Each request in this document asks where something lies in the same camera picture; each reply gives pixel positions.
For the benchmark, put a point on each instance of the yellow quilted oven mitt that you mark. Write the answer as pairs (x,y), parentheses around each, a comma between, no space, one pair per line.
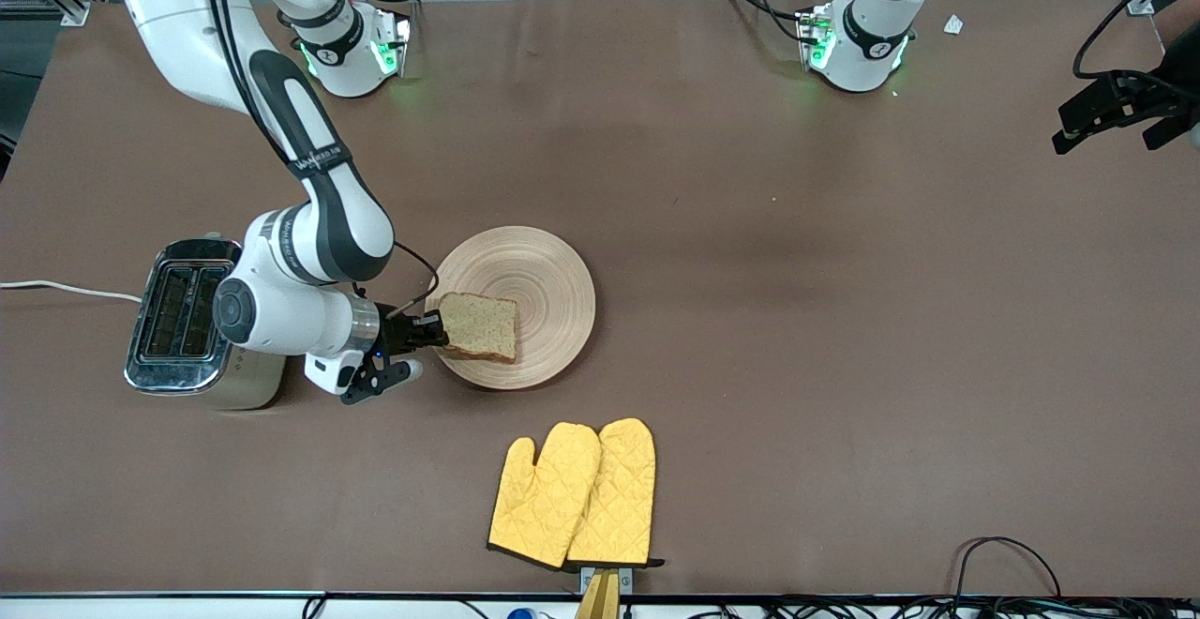
(544,497)
(623,488)

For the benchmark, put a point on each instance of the small metal bracket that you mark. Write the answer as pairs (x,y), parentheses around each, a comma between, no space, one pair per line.
(626,580)

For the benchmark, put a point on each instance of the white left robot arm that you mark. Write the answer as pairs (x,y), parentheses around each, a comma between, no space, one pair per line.
(867,47)

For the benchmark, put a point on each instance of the round wooden plate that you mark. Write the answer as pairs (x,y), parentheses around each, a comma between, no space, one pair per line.
(548,291)

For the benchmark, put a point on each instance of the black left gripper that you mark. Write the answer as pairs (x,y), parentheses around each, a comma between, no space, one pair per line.
(1149,100)

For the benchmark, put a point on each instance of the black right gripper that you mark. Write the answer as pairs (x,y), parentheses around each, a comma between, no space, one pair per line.
(397,334)

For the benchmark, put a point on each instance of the blue cap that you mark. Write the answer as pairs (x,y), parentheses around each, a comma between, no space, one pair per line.
(522,613)

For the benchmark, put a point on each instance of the brown bread slice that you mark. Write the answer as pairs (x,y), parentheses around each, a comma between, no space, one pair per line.
(483,326)

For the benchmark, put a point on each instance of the small white paper scrap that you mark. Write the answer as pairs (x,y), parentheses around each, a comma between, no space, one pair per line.
(953,24)

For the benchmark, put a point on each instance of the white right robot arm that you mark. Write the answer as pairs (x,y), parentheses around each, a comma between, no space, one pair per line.
(328,225)

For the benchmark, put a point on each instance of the brown table cover cloth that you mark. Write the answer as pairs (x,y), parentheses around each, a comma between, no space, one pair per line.
(750,225)

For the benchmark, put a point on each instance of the beige chrome two-slot toaster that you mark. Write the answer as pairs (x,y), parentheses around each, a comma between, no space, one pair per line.
(178,319)

